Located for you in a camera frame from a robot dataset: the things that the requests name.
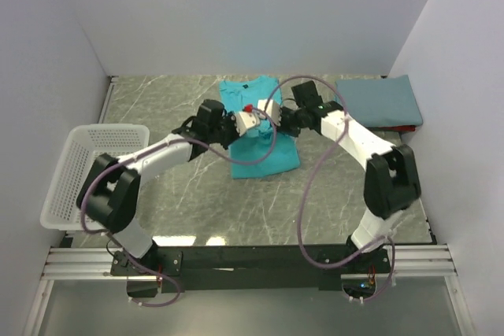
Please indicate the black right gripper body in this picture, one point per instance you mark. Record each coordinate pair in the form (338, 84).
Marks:
(291, 121)

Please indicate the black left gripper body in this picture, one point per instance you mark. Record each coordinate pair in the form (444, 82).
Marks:
(227, 131)

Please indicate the turquoise t shirt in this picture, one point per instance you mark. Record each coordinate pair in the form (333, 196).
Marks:
(279, 156)

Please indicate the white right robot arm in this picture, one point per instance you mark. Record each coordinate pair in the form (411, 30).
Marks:
(392, 182)

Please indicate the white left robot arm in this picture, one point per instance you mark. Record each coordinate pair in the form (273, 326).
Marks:
(110, 192)

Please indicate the folded grey-blue t shirt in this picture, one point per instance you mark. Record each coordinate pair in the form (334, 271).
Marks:
(386, 102)

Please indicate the folded red t shirt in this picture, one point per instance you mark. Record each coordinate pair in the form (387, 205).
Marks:
(401, 129)

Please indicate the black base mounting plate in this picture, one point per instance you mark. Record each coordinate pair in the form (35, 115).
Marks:
(322, 279)

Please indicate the white plastic laundry basket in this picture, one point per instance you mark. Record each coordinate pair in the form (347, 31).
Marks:
(83, 145)

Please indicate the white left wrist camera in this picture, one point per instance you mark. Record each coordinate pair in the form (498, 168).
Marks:
(246, 119)

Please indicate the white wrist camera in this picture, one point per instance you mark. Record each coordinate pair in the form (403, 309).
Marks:
(272, 109)
(246, 119)

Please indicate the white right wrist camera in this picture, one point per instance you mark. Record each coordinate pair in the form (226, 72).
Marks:
(272, 109)

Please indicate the aluminium rail frame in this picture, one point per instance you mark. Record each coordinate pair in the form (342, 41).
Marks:
(95, 263)

